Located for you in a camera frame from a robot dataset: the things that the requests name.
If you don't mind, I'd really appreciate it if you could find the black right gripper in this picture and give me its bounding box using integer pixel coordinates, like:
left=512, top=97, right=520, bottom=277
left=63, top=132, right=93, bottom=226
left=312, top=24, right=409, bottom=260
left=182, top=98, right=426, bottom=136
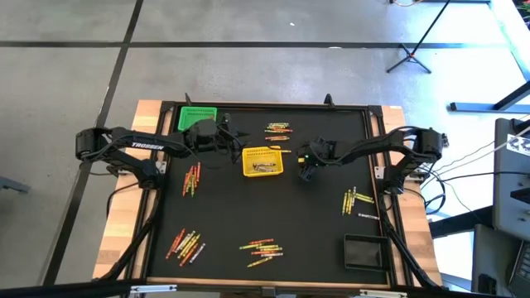
left=296, top=137, right=340, bottom=183

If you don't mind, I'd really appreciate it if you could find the dark floor beam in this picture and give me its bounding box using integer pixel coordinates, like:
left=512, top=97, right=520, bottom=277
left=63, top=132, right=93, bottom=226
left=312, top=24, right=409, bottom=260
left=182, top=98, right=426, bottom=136
left=428, top=204, right=494, bottom=240

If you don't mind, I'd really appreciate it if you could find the blue metal floor beam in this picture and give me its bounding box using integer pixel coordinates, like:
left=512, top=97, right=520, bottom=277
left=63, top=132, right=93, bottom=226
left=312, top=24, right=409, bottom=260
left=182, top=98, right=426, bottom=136
left=450, top=102, right=530, bottom=115

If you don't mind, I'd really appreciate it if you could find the light wooden table board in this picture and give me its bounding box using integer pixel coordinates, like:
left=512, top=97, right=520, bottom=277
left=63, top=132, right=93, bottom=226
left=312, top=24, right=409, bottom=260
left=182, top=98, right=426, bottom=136
left=380, top=105, right=442, bottom=286
left=93, top=99, right=166, bottom=279

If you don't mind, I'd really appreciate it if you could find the yellow plastic basket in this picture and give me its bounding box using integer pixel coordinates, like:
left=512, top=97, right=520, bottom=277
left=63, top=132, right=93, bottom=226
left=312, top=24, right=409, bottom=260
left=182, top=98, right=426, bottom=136
left=241, top=146, right=285, bottom=178

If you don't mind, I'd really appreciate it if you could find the black white marker tag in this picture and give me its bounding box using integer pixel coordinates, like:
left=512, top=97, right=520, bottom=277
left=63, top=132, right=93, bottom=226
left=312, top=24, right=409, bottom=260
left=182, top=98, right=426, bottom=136
left=507, top=132, right=530, bottom=157

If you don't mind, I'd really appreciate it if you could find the grey equipment box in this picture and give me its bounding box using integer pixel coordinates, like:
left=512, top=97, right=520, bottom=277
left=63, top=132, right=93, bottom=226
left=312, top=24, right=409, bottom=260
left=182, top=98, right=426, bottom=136
left=471, top=223, right=518, bottom=297

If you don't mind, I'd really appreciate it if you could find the black plastic basket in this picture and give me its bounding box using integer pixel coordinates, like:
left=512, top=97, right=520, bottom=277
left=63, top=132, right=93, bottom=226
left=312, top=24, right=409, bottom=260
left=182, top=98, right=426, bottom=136
left=343, top=233, right=391, bottom=273

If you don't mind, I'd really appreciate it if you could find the black floor cable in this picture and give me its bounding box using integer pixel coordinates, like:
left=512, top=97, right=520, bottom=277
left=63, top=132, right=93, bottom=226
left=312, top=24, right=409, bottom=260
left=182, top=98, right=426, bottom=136
left=430, top=170, right=498, bottom=185

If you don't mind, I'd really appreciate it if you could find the grey metal cabinet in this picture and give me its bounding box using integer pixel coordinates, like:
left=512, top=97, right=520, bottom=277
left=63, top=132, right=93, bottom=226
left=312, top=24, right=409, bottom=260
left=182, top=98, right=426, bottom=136
left=492, top=118, right=530, bottom=241

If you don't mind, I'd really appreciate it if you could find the white desk blue edge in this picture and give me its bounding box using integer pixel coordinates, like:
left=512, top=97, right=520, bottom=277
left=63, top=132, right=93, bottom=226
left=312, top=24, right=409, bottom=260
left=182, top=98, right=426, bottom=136
left=490, top=0, right=530, bottom=82

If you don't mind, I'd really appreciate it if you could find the dark keyboard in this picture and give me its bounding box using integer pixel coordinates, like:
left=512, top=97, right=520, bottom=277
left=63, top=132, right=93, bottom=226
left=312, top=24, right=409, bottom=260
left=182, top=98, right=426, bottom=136
left=508, top=242, right=530, bottom=297

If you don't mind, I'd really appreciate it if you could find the black rig beam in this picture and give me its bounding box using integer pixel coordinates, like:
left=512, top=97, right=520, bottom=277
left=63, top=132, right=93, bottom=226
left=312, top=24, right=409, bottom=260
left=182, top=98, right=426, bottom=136
left=0, top=281, right=137, bottom=298

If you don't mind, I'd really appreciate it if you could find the silver metal bracket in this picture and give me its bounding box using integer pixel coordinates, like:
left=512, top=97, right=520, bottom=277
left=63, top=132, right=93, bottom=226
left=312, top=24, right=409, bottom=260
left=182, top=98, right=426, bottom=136
left=130, top=284, right=178, bottom=295
left=359, top=289, right=409, bottom=298

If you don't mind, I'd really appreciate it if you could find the green plastic basket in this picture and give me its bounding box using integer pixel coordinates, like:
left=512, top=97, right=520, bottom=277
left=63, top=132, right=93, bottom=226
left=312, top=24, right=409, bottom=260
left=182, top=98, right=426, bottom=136
left=177, top=106, right=219, bottom=133

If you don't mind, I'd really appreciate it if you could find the grey chair base leg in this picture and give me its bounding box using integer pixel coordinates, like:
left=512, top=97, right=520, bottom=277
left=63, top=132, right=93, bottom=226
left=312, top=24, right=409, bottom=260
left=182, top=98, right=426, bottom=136
left=0, top=175, right=32, bottom=195

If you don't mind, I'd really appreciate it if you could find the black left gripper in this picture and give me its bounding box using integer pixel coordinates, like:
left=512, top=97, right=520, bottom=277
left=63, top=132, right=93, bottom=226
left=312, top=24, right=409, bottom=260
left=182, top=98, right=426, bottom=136
left=185, top=115, right=251, bottom=156

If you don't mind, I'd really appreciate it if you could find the black tripod stand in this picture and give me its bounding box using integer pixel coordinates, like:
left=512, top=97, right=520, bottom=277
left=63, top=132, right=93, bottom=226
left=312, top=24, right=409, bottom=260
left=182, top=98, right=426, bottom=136
left=386, top=0, right=452, bottom=75

